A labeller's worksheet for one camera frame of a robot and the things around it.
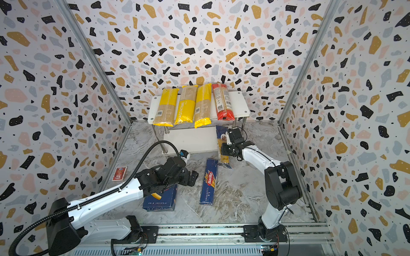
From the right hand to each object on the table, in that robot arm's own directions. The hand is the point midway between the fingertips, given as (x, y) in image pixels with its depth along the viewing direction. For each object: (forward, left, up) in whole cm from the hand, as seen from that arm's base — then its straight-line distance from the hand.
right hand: (223, 148), depth 93 cm
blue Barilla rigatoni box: (-30, +28, -5) cm, 41 cm away
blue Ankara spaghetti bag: (+11, +1, +3) cm, 11 cm away
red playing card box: (-13, +60, -8) cm, 62 cm away
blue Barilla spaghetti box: (-21, +8, -7) cm, 23 cm away
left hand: (-19, +15, +6) cm, 24 cm away
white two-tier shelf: (+10, +16, -4) cm, 19 cm away
